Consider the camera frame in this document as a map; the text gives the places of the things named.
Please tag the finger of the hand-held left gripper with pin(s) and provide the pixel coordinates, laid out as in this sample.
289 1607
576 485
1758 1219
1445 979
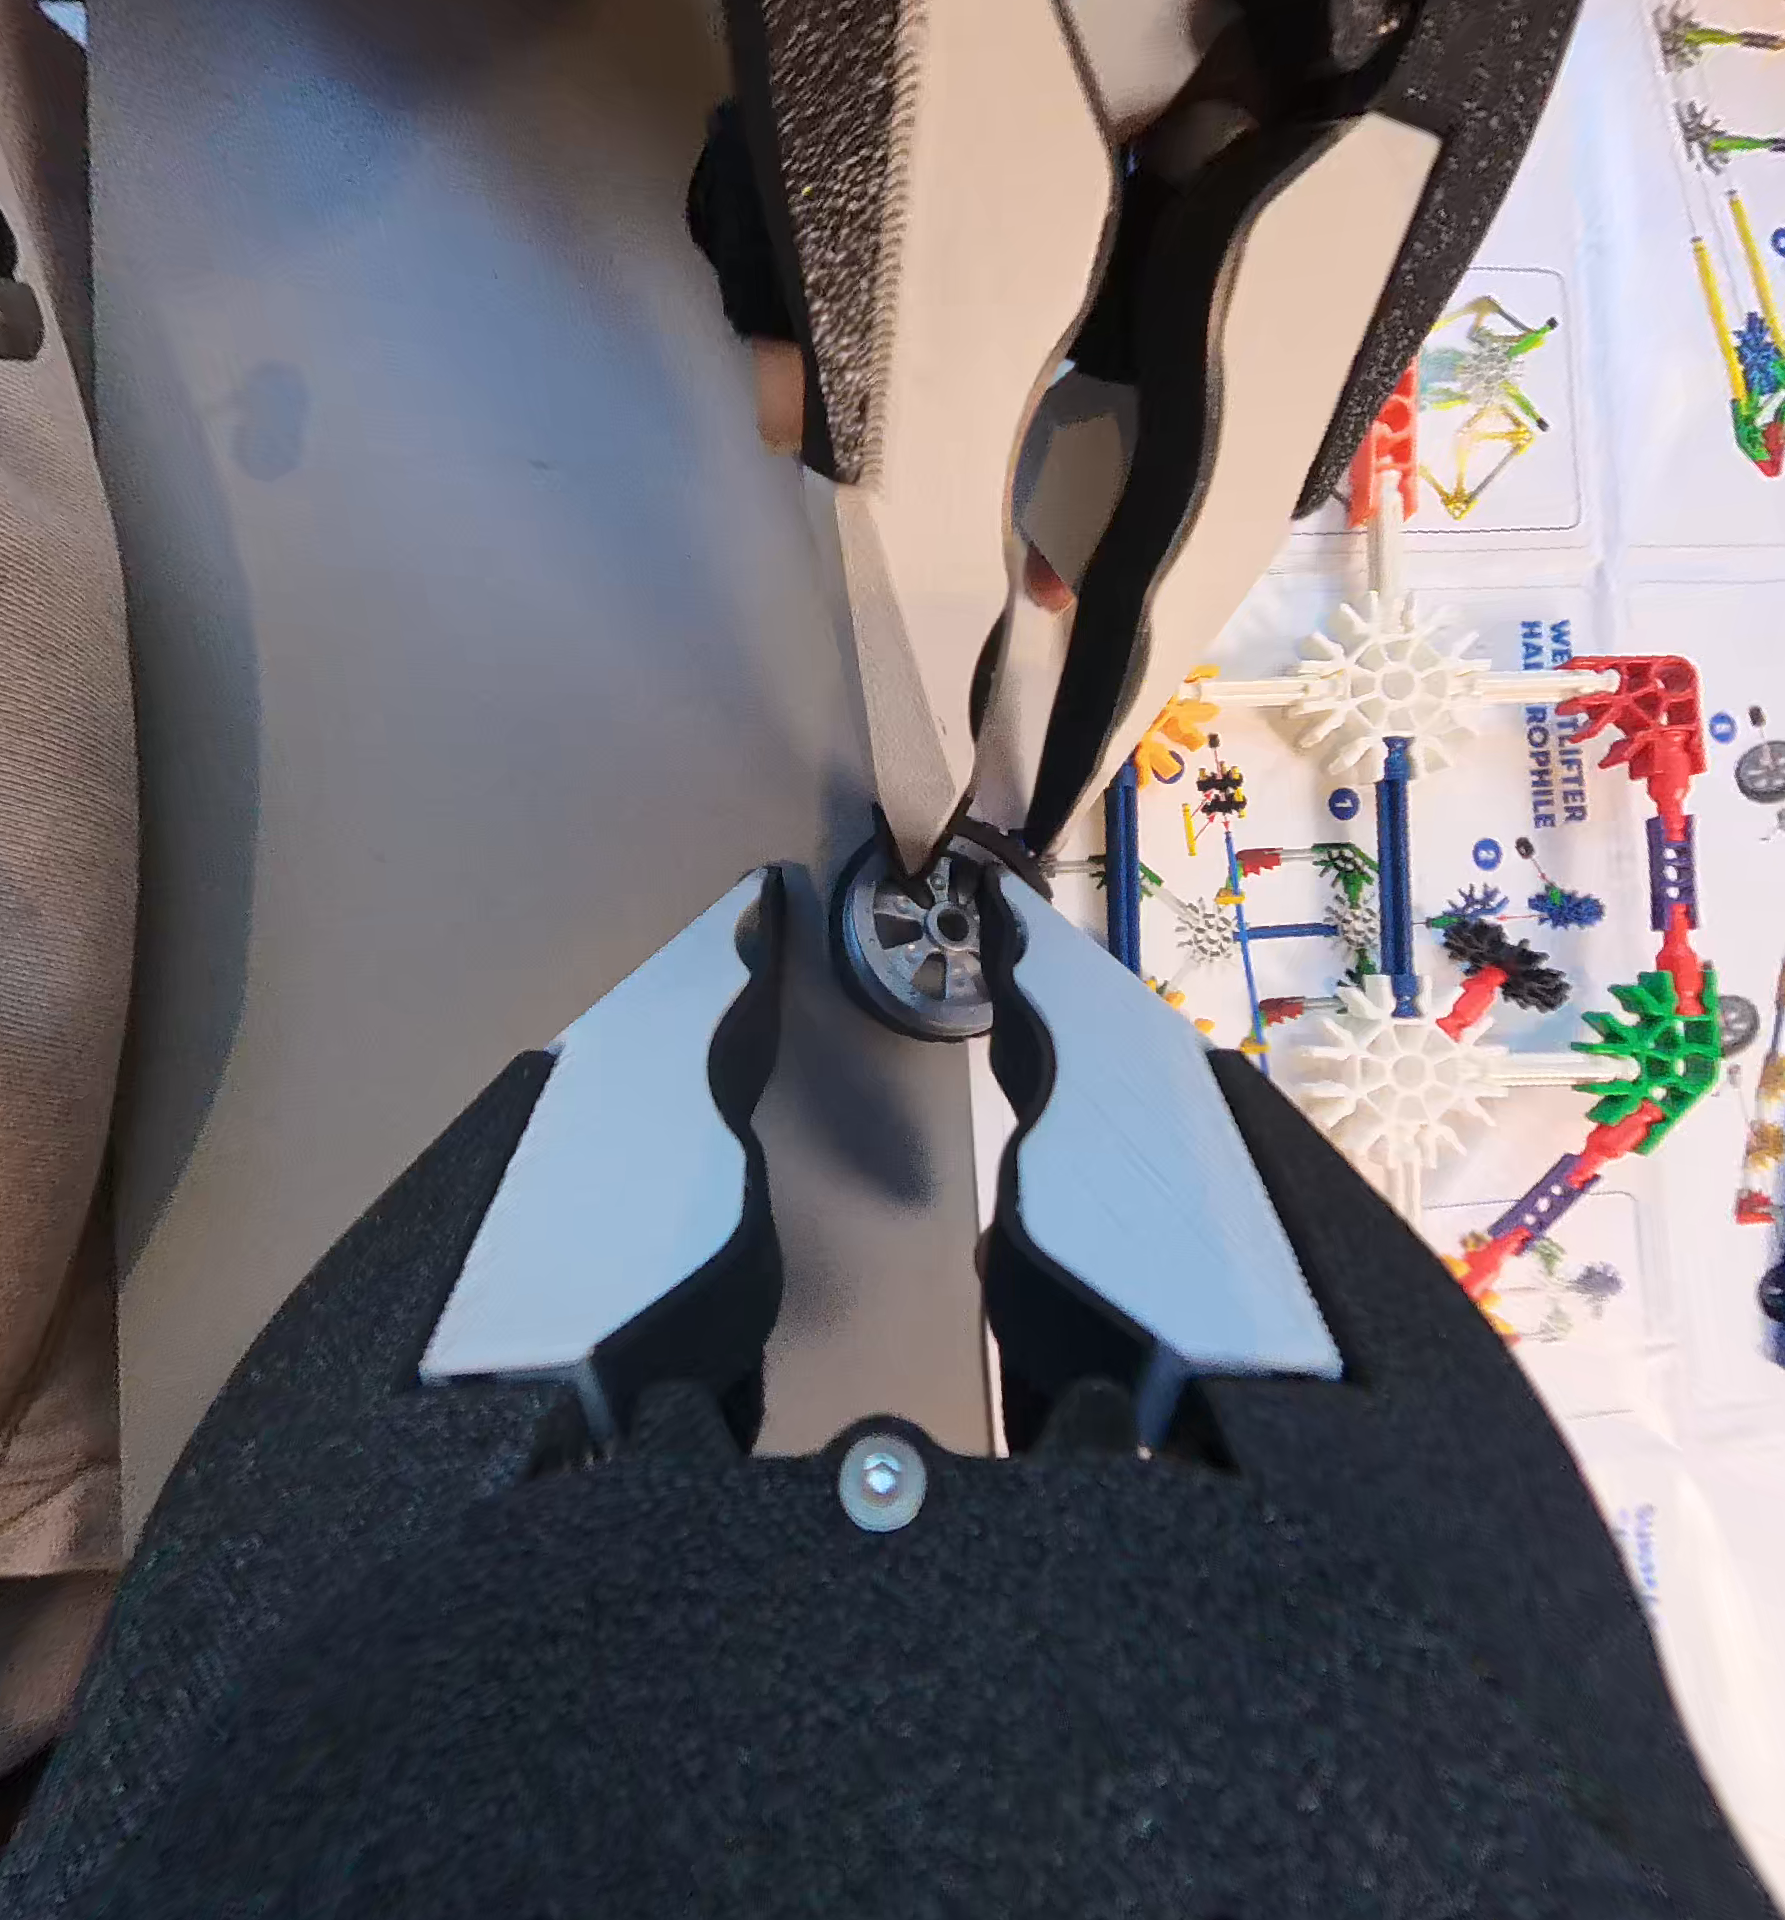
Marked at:
1268 391
967 359

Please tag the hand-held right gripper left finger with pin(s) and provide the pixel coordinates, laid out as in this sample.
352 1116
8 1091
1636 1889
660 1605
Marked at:
593 1232

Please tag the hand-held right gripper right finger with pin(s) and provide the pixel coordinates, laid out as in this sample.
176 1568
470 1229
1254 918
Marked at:
1180 1232

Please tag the grey desk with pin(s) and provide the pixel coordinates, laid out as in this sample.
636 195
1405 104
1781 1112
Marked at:
474 600

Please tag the person's left hand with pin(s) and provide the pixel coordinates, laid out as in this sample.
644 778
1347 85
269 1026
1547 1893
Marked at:
775 399

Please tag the large fold-out instruction sheet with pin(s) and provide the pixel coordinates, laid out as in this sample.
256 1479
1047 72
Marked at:
1627 422

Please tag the colourful rod and connector model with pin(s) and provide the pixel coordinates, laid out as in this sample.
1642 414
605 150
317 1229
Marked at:
1403 900

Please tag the person in beige hoodie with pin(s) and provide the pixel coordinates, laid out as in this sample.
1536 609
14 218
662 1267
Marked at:
8 900

